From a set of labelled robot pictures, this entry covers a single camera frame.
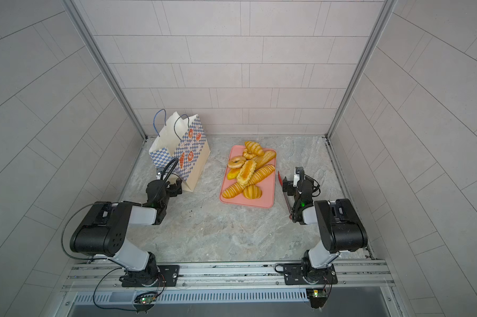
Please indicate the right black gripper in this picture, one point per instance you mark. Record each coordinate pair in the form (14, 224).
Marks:
(289, 187)

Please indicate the checkered paper bag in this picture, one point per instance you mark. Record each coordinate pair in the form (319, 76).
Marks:
(182, 137)

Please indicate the left circuit board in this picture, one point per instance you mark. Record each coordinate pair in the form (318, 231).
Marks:
(148, 298)

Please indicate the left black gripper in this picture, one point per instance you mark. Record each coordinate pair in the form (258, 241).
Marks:
(173, 186)

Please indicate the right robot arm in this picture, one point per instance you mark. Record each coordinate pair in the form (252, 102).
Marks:
(339, 226)

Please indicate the red tongs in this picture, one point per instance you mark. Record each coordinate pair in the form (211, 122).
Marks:
(290, 205)

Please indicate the right circuit board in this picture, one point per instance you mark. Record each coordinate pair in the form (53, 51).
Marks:
(317, 298)

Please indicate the long ridged bread bottom-left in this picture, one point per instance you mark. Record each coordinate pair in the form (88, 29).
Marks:
(233, 190)

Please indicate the croissant bread top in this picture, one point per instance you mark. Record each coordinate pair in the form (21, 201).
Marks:
(254, 147)

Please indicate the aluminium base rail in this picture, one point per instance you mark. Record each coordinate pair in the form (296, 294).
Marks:
(227, 275)

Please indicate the circuit board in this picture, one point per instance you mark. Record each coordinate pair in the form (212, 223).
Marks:
(317, 298)
(148, 298)

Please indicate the long oval bread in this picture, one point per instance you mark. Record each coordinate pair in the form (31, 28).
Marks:
(264, 159)

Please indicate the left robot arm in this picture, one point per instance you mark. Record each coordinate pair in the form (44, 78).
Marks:
(103, 230)

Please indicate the jam-filled ridged bread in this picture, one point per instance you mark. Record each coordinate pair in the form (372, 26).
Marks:
(246, 172)

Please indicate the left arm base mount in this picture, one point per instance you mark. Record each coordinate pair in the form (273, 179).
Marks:
(159, 276)

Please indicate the long ridged bread right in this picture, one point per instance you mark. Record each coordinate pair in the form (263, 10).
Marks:
(261, 174)

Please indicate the round ridged bread bottom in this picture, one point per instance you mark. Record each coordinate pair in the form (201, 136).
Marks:
(252, 192)

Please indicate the small twisted bread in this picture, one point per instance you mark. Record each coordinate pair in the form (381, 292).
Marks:
(248, 155)

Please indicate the small yellow bread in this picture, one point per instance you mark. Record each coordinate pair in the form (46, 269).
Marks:
(233, 173)

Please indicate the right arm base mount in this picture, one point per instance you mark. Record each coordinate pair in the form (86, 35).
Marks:
(300, 274)

